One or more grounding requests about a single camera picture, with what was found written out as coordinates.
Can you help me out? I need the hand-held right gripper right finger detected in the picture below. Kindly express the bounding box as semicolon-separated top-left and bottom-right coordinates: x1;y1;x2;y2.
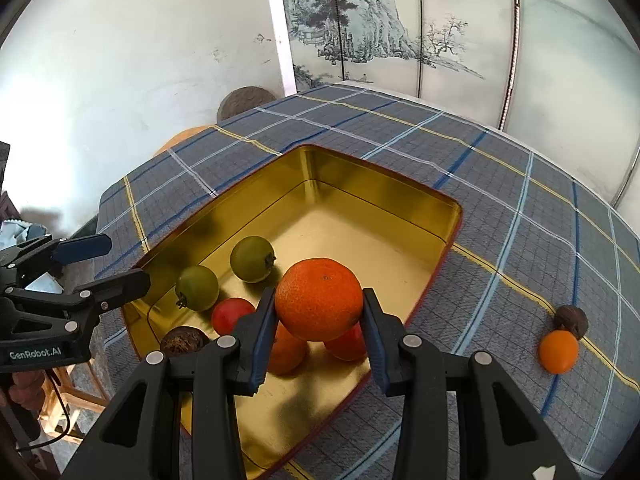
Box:
361;287;583;480

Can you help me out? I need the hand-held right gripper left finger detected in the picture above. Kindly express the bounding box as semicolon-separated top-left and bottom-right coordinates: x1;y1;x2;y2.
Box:
60;287;278;480

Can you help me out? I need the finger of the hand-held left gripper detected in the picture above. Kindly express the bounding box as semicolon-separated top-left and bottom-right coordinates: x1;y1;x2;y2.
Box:
5;270;151;333
0;233;113;281

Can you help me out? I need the orange mandarin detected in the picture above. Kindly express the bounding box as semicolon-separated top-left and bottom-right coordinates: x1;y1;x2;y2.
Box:
274;257;364;342
539;330;580;375
267;322;307;376

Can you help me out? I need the red tomato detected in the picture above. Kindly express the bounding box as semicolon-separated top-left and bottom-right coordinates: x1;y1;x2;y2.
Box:
211;297;257;337
324;322;368;362

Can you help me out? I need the green tomato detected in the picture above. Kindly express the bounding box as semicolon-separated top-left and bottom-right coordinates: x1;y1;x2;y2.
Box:
175;266;220;312
230;236;277;283

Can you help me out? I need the dark brown wrinkled fruit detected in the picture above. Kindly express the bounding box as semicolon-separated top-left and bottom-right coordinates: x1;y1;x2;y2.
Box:
160;326;211;358
554;305;589;340

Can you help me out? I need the red and gold tin box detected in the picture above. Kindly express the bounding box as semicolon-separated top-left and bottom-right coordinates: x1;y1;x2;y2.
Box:
120;144;463;480

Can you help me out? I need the light blue cloth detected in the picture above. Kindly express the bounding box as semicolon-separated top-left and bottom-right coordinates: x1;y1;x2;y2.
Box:
0;220;61;293

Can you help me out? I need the round wooden stool top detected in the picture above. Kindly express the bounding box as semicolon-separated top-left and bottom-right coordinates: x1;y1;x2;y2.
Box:
152;126;211;158

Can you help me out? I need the grey plaid tablecloth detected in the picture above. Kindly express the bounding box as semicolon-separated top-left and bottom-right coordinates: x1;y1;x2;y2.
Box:
95;84;640;480

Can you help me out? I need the brown round stool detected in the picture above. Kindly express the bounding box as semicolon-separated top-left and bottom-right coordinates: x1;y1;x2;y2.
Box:
216;86;278;123

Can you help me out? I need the landscape painted folding screen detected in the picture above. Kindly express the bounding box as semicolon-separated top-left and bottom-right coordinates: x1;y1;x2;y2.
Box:
265;0;640;206

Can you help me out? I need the wooden stool frame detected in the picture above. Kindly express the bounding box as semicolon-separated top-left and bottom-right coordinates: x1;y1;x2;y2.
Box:
40;360;111;441

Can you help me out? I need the black cable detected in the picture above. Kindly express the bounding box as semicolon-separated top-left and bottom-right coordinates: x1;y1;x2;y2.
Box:
15;370;72;453

